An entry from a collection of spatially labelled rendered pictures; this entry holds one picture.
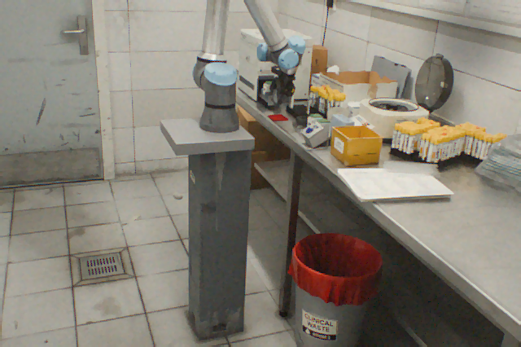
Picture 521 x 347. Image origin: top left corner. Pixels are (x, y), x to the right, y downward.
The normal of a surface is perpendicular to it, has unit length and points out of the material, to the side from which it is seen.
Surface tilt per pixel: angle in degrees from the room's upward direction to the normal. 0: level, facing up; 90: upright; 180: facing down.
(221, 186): 90
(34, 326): 0
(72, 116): 90
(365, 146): 90
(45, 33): 90
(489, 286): 0
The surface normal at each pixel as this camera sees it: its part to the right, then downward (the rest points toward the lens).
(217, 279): 0.36, 0.38
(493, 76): -0.94, 0.10
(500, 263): 0.05, -0.92
